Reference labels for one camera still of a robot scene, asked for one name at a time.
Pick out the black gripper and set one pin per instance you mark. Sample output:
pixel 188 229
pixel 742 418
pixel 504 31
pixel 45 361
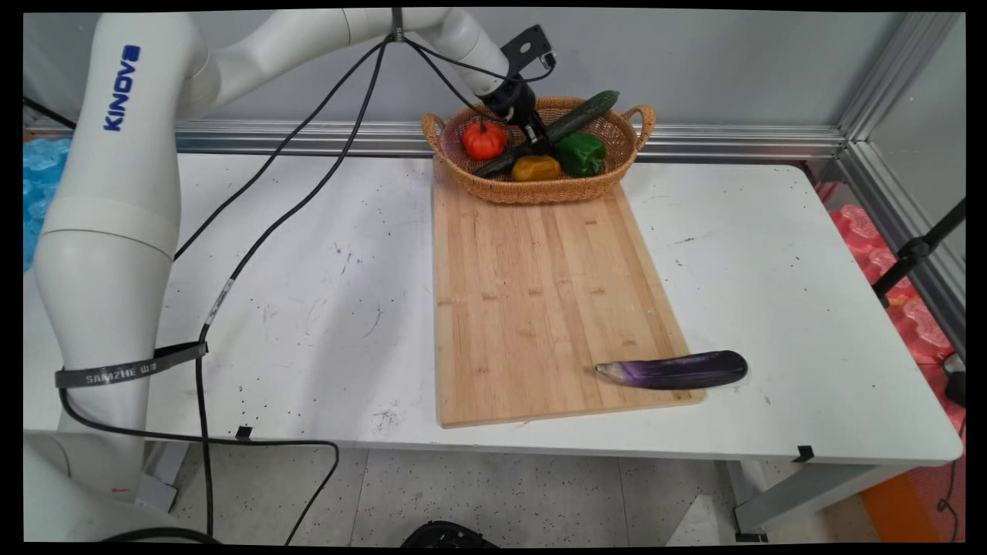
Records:
pixel 509 100

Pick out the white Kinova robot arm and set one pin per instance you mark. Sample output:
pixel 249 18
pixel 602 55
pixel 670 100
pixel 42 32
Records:
pixel 116 231

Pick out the yellow bell pepper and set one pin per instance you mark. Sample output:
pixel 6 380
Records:
pixel 536 168

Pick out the orange toy pumpkin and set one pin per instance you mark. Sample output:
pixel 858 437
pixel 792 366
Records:
pixel 484 139

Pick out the green bell pepper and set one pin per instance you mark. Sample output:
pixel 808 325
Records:
pixel 582 154

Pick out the dark green cucumber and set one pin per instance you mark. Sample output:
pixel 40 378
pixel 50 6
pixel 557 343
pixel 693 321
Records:
pixel 586 114

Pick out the woven wicker basket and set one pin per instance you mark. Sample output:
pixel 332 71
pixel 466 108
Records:
pixel 540 189

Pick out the bamboo cutting board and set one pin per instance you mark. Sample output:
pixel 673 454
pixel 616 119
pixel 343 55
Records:
pixel 540 308

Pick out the purple eggplant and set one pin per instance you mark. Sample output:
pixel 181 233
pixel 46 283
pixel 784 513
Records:
pixel 678 370

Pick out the black tripod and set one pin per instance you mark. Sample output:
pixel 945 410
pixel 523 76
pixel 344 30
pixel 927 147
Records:
pixel 917 250

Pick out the red foam mat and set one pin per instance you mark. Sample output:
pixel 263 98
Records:
pixel 902 293

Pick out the black round floor object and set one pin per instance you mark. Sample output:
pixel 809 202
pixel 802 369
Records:
pixel 451 534

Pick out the black table edge clip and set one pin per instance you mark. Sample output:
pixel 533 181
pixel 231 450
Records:
pixel 803 454
pixel 244 432

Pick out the grey metal table leg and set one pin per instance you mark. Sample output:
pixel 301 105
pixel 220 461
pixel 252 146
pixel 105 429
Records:
pixel 810 493

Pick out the small black device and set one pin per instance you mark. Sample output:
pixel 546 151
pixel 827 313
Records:
pixel 956 379

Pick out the blue foam mat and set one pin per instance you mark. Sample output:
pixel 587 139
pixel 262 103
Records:
pixel 42 185

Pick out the orange floor box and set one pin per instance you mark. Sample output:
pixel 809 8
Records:
pixel 910 501

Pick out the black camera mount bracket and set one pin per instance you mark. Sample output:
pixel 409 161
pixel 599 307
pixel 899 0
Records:
pixel 528 48

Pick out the horizontal aluminium frame rail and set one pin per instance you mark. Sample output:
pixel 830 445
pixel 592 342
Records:
pixel 694 141

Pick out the slanted aluminium frame rail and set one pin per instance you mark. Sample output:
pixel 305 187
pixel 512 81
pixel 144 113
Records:
pixel 894 193

